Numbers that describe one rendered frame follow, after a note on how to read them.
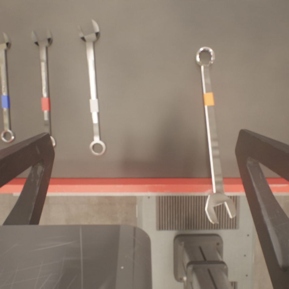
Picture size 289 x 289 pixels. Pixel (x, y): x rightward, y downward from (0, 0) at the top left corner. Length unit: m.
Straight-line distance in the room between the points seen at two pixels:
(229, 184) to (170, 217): 0.76
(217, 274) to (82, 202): 0.76
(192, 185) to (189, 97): 0.14
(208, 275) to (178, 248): 0.20
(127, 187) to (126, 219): 1.05
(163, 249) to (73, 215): 0.53
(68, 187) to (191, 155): 0.20
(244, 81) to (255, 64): 0.03
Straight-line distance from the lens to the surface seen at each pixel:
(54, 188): 0.41
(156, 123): 0.41
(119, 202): 1.40
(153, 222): 1.15
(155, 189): 0.39
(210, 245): 1.19
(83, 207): 1.44
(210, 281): 1.00
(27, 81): 0.46
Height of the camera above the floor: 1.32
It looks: 84 degrees down
